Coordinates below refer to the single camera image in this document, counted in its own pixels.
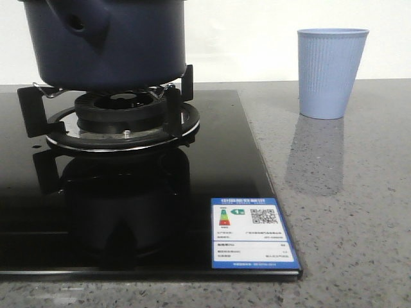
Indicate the blue energy efficiency label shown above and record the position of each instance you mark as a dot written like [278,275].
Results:
[250,233]

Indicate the black round gas burner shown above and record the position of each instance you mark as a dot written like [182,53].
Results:
[115,113]

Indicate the light blue ribbed cup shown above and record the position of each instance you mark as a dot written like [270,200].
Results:
[328,60]

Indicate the black glass gas stove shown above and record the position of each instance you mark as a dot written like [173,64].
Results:
[141,216]

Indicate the black pot support grate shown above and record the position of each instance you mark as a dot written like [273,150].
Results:
[61,130]

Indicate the dark blue cooking pot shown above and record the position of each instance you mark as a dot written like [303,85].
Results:
[107,45]

